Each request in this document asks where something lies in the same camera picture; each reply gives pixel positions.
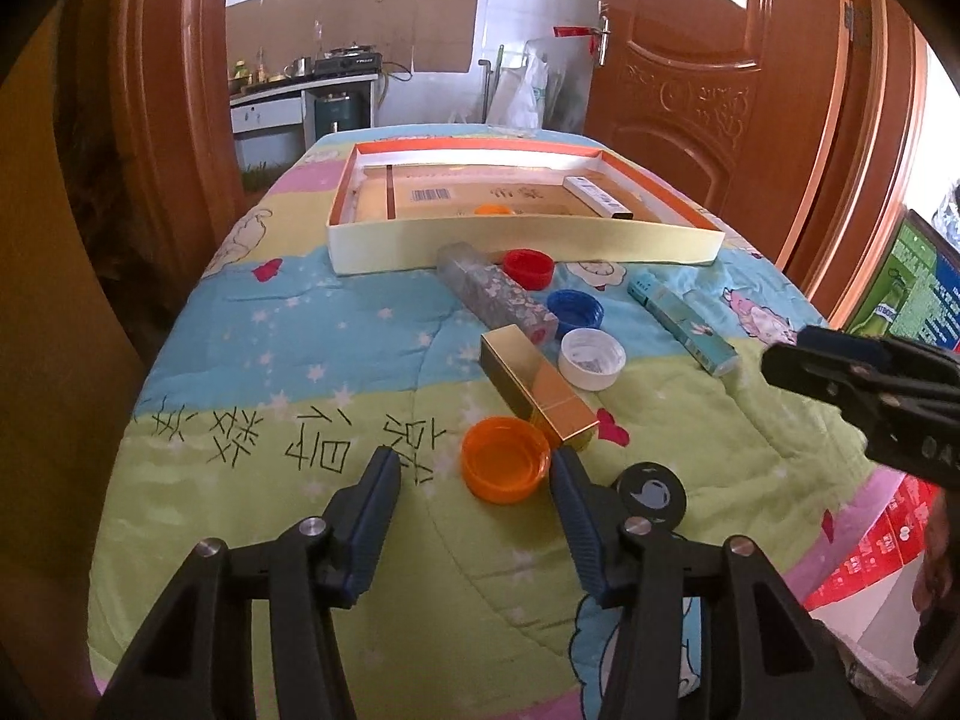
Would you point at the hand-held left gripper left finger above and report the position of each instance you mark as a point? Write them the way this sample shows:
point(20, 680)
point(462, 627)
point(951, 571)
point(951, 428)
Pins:
point(375, 514)

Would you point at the white cartoon cat box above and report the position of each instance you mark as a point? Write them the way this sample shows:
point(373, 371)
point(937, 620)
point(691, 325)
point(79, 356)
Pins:
point(596, 195)

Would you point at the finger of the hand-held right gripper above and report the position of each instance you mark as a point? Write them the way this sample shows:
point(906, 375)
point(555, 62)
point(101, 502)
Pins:
point(862, 343)
point(817, 375)

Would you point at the white bottle cap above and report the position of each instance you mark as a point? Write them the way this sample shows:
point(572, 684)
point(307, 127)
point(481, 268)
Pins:
point(592, 360)

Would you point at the white plastic bag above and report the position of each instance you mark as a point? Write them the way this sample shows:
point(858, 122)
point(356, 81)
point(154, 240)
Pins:
point(525, 94)

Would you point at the green printed carton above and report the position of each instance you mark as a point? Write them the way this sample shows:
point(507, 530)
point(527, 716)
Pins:
point(911, 289)

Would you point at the red printed carton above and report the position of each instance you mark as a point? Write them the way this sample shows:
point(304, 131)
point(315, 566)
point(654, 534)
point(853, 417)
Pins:
point(877, 547)

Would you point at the red bottle cap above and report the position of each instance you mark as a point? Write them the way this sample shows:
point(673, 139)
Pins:
point(529, 268)

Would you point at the black round lid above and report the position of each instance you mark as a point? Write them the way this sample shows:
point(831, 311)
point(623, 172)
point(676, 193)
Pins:
point(652, 496)

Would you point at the gold rectangular box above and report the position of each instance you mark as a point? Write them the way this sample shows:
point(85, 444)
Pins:
point(536, 390)

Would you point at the small orange bottle cap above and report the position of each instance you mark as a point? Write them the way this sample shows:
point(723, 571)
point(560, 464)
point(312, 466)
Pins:
point(493, 209)

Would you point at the blue patterned cloth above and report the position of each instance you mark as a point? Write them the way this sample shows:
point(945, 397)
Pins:
point(949, 214)

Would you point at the cardboard sheets on wall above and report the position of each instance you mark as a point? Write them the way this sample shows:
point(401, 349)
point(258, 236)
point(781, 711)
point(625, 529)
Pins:
point(352, 15)

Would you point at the orange rimmed cardboard box tray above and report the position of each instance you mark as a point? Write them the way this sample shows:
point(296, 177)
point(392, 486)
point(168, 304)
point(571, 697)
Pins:
point(525, 241)

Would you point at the metal pot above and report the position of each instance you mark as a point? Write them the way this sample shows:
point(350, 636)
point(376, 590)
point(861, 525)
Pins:
point(298, 67)

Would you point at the clear grey patterned box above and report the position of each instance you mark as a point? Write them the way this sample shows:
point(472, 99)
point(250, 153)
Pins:
point(495, 294)

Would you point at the brown carved wooden door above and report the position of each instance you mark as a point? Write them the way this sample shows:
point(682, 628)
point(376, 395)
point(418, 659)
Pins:
point(712, 52)

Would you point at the black gas stove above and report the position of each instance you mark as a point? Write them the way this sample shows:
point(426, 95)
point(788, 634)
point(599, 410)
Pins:
point(349, 61)

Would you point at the grey kitchen counter cabinet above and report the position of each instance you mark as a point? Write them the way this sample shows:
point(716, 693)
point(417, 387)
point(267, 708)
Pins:
point(266, 112)

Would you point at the dark green kitchen appliance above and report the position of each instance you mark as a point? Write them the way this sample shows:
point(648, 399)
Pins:
point(337, 114)

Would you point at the blue bottle cap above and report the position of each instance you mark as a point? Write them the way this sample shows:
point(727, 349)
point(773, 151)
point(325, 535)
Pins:
point(576, 309)

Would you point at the person's right forearm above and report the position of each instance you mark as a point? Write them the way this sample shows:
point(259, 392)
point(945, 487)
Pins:
point(941, 585)

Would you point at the colourful sheep printed blanket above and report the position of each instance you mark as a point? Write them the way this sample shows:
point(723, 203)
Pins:
point(300, 360)

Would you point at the brown wooden door frame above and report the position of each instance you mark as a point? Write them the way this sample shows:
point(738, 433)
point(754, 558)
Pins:
point(176, 90)
point(870, 165)

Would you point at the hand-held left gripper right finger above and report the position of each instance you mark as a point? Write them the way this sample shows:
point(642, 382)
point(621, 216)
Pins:
point(577, 529)

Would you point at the wide orange bottle cap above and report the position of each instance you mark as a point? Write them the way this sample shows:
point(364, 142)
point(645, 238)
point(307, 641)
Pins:
point(502, 457)

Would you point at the teal floral box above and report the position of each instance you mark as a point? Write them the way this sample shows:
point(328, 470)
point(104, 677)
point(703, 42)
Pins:
point(686, 326)

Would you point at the red ribbon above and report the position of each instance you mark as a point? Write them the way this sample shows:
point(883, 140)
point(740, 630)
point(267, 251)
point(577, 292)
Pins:
point(574, 31)

